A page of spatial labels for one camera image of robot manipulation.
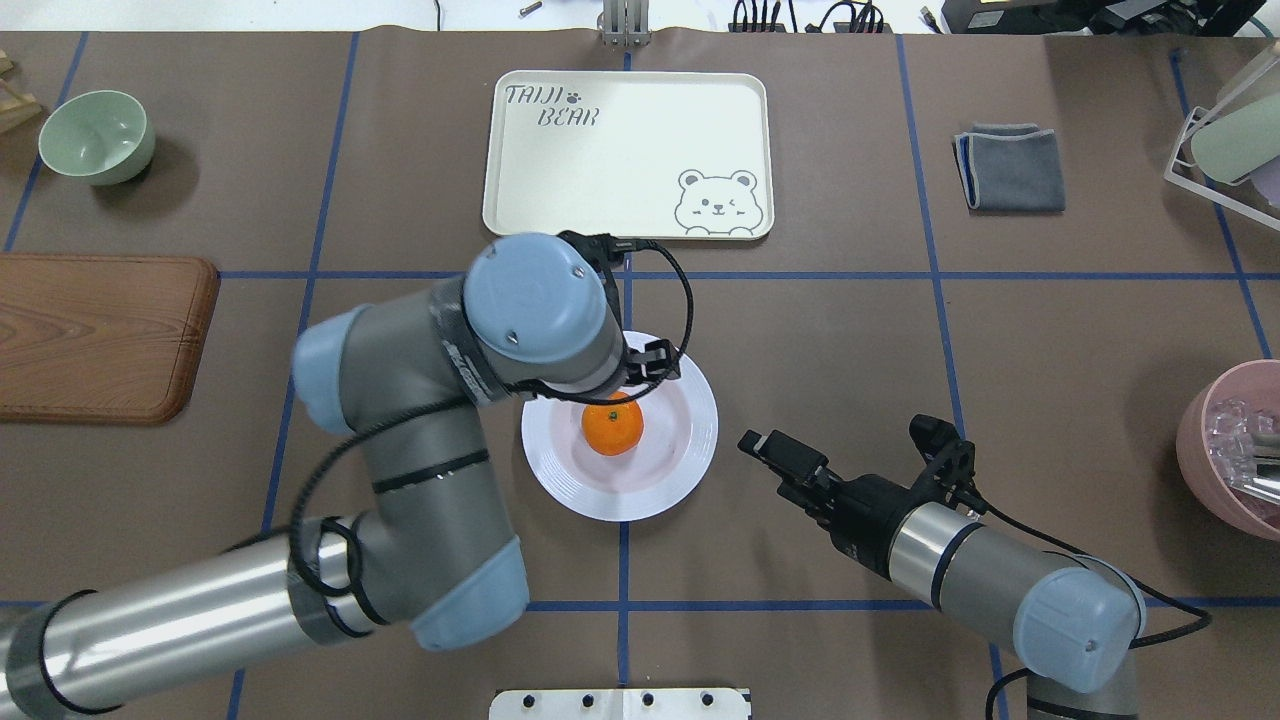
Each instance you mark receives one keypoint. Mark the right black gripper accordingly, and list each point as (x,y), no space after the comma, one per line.
(866,512)

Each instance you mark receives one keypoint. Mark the white round plate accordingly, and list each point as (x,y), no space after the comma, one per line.
(679,440)

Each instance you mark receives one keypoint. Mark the orange fruit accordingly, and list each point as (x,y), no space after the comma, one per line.
(614,429)

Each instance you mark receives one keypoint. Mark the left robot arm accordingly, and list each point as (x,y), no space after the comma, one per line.
(403,522)

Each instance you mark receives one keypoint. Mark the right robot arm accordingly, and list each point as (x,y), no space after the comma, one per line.
(1071,618)

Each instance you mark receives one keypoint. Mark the cream bear tray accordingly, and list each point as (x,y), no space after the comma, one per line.
(634,153)

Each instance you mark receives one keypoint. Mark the grey folded cloth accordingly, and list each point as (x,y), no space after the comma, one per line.
(1011,168)

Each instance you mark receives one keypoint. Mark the pink bowl with ice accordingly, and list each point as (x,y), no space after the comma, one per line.
(1234,416)

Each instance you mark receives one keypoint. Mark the metal scoop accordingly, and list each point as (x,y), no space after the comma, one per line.
(1255,476)

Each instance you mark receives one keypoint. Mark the white cup rack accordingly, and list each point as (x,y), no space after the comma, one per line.
(1256,195)

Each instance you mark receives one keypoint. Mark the green cup on rack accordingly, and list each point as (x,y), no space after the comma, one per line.
(1231,147)

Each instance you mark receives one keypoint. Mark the wooden cutting board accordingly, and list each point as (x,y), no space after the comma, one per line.
(95,339)

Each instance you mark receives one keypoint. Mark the green ceramic bowl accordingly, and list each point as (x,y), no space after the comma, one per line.
(99,138)

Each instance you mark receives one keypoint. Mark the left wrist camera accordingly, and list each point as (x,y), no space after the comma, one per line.
(656,362)

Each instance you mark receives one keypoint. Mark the aluminium frame post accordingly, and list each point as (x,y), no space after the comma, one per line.
(625,23)

